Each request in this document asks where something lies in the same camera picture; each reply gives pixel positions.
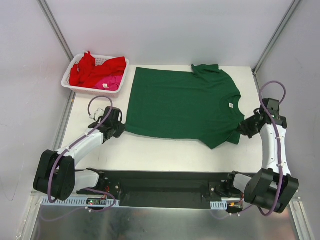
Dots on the pink t shirt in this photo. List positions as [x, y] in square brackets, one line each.
[109, 83]

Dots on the right white cable duct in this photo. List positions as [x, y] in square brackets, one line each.
[219, 205]

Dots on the left aluminium frame post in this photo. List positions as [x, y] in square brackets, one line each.
[56, 28]

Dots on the aluminium frame post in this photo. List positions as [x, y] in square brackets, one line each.
[276, 35]
[56, 28]

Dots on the white plastic basket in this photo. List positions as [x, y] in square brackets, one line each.
[100, 59]

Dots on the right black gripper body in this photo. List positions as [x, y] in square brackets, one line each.
[249, 126]

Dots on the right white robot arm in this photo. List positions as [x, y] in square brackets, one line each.
[273, 187]

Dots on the right aluminium frame post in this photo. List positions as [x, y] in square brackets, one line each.
[276, 35]

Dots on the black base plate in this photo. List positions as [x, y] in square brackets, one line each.
[160, 189]

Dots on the green t shirt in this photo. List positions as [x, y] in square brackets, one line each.
[201, 104]

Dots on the left white cable duct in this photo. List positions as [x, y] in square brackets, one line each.
[83, 202]

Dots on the white cable duct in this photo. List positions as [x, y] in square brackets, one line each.
[83, 202]
[219, 205]

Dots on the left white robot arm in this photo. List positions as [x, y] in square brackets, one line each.
[56, 174]

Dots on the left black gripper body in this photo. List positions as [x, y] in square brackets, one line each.
[116, 128]

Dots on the red t shirt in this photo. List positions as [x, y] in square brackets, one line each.
[86, 73]

